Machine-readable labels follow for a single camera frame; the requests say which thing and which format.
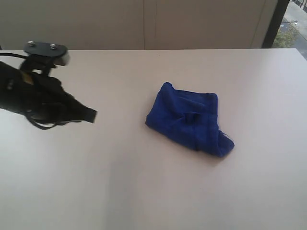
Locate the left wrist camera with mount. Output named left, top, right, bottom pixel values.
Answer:
left=20, top=41, right=70, bottom=76

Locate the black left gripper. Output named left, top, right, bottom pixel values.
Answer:
left=0, top=62, right=97, bottom=124

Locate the black window frame post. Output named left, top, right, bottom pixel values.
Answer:
left=261, top=0, right=290, bottom=48

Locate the blue towel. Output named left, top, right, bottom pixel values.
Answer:
left=145, top=82, right=235, bottom=158

